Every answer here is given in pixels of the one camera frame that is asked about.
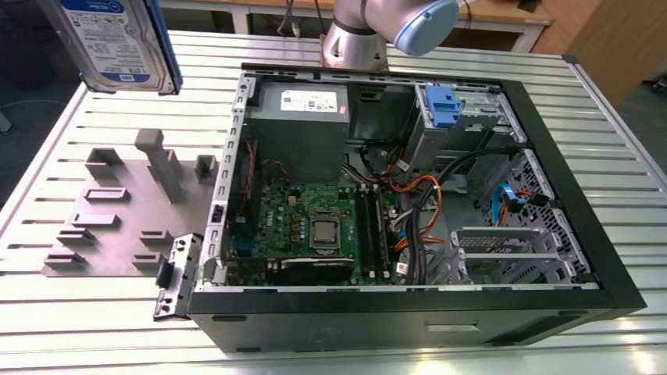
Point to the black open PC case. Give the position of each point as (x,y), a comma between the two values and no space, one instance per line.
(364,324)

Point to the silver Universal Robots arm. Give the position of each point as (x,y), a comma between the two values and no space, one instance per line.
(353,47)

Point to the green motherboard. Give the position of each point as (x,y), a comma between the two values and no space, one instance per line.
(284,207)

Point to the silver CPU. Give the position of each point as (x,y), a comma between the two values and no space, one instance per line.
(324,233)

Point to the grey power supply unit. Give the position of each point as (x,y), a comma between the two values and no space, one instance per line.
(296,148)

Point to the metal disk bay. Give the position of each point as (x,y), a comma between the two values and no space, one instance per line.
(500,256)

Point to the brown wooden cabinet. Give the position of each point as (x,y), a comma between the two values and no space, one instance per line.
(615,47)

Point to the black hinged card bracket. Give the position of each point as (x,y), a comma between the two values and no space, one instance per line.
(178,273)

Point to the black graphics card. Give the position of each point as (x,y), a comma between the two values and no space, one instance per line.
(312,269)

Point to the grey parts rack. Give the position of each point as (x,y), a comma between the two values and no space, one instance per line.
(120,242)

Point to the wooden desk white frame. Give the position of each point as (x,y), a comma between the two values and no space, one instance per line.
(500,11)

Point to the hard disk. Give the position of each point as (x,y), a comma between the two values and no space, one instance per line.
(109,39)

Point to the black RAM slot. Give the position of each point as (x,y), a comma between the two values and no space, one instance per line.
(368,230)

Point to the metal optical drive cage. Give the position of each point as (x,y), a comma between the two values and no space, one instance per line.
(468,129)

